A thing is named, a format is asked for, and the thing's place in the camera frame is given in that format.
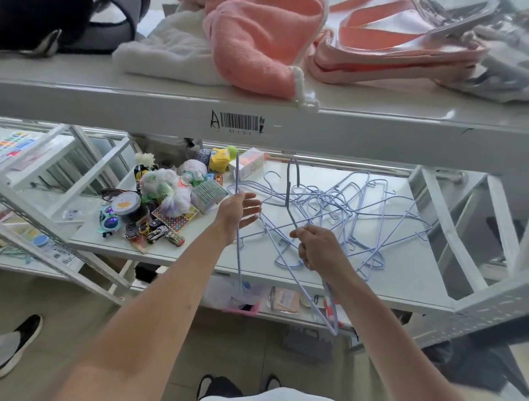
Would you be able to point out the round tin white lid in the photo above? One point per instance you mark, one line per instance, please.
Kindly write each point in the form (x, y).
(126, 203)

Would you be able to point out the white artificial flower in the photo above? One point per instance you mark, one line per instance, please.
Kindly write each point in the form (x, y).
(144, 159)

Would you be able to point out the person's left forearm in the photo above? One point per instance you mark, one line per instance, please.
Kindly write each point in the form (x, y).
(157, 322)

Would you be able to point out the person's left hand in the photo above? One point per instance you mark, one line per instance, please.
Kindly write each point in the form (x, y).
(237, 210)

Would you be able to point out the yellow snack packet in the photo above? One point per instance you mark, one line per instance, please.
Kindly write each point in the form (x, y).
(219, 159)

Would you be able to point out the yellow black toy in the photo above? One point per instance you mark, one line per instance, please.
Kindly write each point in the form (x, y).
(140, 171)

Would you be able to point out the orange toy car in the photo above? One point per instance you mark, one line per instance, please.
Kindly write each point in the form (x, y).
(218, 178)

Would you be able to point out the pink basket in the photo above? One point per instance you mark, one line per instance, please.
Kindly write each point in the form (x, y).
(244, 307)

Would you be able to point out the white fluffy towel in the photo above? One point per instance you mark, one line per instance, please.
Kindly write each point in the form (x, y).
(165, 53)

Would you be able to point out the pink fluffy towel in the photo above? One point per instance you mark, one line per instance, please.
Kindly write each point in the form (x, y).
(256, 41)

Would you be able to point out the red white packet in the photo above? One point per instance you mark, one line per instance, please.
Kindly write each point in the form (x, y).
(329, 310)

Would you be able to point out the teal toy sunglasses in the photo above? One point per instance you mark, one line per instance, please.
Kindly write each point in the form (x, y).
(108, 222)

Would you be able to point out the white mesh bag purple contents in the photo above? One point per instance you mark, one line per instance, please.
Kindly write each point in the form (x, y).
(177, 200)

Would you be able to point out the white pink box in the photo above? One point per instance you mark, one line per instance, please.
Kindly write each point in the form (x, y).
(248, 165)

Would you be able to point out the small black toy car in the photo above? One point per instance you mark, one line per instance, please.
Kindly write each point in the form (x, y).
(155, 224)

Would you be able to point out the person's right hand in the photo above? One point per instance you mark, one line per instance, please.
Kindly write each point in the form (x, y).
(320, 252)

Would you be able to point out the black sunglasses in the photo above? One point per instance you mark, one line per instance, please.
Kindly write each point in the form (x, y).
(113, 193)

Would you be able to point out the colour swatch card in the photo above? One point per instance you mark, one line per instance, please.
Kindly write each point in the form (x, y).
(14, 144)

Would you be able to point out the white mesh bag green contents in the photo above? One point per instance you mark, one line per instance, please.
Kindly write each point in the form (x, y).
(159, 184)

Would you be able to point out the black white dotted ball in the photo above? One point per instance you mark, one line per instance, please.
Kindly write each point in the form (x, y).
(202, 156)

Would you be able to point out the white metal shelf board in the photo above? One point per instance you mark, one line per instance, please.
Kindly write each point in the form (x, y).
(372, 136)

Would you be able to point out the person's shoe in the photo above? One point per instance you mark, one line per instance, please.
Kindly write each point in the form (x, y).
(25, 334)
(205, 384)
(272, 382)

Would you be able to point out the red green toy car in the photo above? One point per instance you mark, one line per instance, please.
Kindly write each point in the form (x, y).
(175, 239)

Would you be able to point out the white plastic bag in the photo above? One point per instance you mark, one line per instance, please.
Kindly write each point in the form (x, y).
(192, 167)

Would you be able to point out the peach packet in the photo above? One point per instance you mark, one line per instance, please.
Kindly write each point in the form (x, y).
(285, 299)

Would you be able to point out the person's left shoe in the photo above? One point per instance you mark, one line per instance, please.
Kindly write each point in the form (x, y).
(205, 384)

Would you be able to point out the dark grey floor mat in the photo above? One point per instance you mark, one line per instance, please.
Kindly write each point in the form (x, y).
(308, 341)

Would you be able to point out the black round jar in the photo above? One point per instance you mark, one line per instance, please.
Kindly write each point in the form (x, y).
(166, 164)

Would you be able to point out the person's right shoe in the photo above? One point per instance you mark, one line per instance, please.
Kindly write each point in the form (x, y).
(272, 382)

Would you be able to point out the green cap bottle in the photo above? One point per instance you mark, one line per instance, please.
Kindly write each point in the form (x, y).
(188, 177)

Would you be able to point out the silver black toy car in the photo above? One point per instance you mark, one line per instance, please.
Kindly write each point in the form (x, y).
(157, 235)

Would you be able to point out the white metal rack frame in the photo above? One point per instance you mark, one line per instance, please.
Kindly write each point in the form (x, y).
(456, 243)
(41, 225)

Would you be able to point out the black bag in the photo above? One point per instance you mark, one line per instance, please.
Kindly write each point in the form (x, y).
(41, 20)

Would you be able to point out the pile of lilac hangers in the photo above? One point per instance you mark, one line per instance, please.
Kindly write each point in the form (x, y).
(330, 198)

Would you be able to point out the barcode sticker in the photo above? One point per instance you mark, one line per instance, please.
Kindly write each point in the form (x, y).
(239, 122)

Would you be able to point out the yellow toy car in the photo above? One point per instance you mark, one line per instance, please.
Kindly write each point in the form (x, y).
(144, 228)

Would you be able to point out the person's right forearm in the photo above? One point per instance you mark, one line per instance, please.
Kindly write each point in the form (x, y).
(380, 338)

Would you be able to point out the white table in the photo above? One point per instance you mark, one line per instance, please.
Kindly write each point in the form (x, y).
(405, 277)

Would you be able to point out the colourful dotted sticker sheet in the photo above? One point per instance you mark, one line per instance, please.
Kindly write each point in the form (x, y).
(175, 217)

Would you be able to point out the person's black trousers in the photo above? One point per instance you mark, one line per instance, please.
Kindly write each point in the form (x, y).
(223, 388)

